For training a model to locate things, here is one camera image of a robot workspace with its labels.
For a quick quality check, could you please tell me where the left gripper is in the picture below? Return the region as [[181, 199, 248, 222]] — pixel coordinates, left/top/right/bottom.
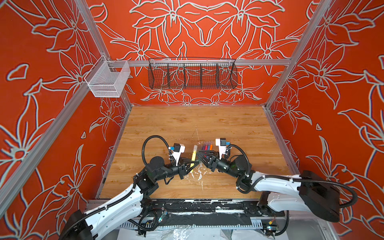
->
[[154, 156, 198, 182]]

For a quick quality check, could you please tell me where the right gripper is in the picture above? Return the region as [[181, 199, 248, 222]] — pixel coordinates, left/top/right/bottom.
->
[[197, 150, 242, 181]]

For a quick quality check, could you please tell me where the yellow pen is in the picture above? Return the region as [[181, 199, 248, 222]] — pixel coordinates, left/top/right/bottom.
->
[[190, 152, 197, 167]]

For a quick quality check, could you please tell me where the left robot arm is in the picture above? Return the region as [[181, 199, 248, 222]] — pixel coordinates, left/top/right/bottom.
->
[[59, 135, 199, 240]]

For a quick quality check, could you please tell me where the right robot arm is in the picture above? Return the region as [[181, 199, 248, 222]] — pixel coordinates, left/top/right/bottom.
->
[[197, 144, 358, 223]]

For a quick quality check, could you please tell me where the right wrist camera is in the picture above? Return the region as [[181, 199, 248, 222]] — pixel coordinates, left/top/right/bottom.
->
[[215, 138, 231, 159]]

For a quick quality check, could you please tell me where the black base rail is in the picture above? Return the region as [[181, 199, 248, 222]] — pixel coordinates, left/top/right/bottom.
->
[[144, 199, 286, 226]]

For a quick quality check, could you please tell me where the white cable duct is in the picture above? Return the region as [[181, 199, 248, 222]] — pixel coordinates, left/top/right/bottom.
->
[[119, 218, 263, 231]]

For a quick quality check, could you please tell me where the black wire basket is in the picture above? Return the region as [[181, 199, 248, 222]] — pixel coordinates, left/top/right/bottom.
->
[[148, 57, 238, 90]]

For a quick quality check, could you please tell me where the white wire basket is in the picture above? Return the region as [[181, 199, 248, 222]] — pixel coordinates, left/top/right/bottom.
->
[[85, 56, 131, 98]]

